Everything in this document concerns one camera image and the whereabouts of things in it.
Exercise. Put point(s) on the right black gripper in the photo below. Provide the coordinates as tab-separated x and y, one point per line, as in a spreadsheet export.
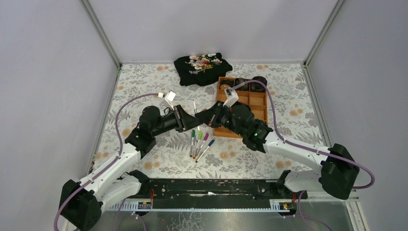
216	114

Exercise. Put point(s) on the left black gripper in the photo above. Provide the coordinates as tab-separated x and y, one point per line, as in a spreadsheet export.
180	118

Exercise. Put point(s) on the white pen light green cap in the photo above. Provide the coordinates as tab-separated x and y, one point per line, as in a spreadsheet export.
195	150

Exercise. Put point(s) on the white pen magenta cap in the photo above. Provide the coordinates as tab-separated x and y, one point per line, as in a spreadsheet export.
203	140

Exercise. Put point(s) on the white pen blue cap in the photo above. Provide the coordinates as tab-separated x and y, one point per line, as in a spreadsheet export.
204	151

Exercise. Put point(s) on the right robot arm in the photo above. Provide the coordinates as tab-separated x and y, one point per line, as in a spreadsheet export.
332	168

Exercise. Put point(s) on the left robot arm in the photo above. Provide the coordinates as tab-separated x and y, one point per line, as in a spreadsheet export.
83	202

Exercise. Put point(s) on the small item in tray corner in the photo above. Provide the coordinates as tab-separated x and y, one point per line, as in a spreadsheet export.
226	83

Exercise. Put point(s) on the rolled black belt top middle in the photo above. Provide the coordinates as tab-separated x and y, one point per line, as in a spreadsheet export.
241	85

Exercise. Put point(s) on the rolled black belt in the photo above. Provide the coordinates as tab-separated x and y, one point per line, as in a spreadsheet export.
241	85
258	86

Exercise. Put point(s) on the black floral folded shirt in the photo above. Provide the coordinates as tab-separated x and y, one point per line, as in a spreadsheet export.
201	69

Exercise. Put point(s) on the rolled black belt top right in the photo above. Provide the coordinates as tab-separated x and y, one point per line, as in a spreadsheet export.
258	86

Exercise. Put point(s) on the floral patterned table mat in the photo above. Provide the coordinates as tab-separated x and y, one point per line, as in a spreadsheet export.
227	158

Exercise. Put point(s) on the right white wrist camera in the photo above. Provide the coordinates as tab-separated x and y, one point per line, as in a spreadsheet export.
232	97

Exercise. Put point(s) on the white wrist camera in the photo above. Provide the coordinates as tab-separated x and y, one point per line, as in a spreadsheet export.
168	98
232	97

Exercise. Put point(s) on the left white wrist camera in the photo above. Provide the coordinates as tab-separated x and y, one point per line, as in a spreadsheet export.
168	98

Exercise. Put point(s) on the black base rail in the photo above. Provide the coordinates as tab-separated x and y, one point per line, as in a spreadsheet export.
218	194

